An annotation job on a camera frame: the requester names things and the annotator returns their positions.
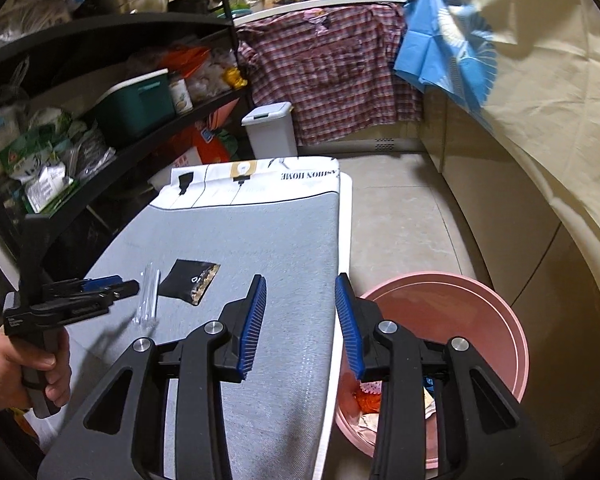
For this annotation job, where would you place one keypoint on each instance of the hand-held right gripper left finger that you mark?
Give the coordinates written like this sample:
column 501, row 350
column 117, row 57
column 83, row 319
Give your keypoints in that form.
column 252, row 325

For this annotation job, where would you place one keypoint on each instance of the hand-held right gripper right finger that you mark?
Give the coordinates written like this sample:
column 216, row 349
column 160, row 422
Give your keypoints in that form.
column 347, row 330

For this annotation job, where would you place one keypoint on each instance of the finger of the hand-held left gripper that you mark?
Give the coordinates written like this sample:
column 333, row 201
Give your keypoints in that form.
column 120, row 291
column 95, row 284

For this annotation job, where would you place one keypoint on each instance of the clear plastic wrapper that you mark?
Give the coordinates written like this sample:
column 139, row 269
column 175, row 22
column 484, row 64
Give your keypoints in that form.
column 147, row 295

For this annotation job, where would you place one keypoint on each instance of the black foil packet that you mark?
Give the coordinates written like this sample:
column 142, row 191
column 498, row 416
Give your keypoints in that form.
column 185, row 280

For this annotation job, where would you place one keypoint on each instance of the pink plastic bucket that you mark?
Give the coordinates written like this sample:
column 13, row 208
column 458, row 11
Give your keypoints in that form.
column 480, row 320

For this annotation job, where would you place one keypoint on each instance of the person's left hand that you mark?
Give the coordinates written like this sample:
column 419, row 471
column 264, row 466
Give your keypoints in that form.
column 2, row 380

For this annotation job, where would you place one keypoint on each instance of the grey printed table cover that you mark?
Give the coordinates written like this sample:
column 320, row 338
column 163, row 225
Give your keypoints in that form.
column 255, row 220

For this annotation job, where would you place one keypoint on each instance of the green snack bags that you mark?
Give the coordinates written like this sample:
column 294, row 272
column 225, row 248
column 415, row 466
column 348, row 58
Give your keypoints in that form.
column 35, row 160

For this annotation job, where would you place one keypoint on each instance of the orange bag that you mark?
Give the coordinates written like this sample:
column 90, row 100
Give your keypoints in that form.
column 207, row 145

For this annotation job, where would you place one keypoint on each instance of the green storage box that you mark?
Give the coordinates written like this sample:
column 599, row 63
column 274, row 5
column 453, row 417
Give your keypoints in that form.
column 135, row 105

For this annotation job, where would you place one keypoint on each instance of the white lidded bin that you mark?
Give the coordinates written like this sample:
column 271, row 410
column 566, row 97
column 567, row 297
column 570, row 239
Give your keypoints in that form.
column 272, row 132

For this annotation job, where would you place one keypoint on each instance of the labelled tin can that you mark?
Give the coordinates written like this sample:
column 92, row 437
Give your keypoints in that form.
column 181, row 96

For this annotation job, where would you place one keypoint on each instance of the yellow packet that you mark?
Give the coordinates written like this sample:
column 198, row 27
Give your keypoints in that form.
column 232, row 79

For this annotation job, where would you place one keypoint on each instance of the red plastic bag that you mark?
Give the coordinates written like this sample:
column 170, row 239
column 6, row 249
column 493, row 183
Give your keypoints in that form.
column 185, row 57

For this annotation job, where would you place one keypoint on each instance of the red plaid shirt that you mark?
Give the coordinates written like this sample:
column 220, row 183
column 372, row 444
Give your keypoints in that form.
column 330, row 70

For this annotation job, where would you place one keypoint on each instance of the black shelf rack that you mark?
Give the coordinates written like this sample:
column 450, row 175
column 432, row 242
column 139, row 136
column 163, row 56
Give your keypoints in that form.
column 130, row 22

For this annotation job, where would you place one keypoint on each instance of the blue printed cloth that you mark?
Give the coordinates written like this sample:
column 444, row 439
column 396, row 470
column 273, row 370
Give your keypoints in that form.
column 425, row 35

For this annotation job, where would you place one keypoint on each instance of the cream cloth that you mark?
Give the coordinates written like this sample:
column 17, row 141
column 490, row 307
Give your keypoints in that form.
column 555, row 85

